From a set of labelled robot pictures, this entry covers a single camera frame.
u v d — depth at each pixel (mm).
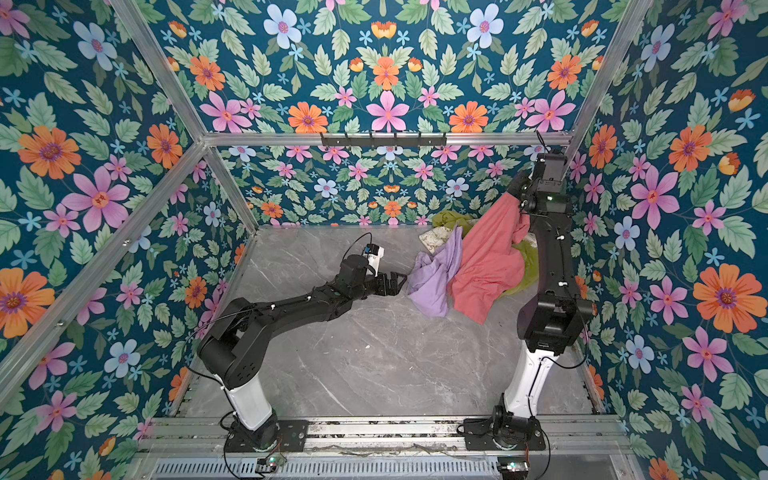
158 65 750
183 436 753
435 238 1112
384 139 926
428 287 929
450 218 1154
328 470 765
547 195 596
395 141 926
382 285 802
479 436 732
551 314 508
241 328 528
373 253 809
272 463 704
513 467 704
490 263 956
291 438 734
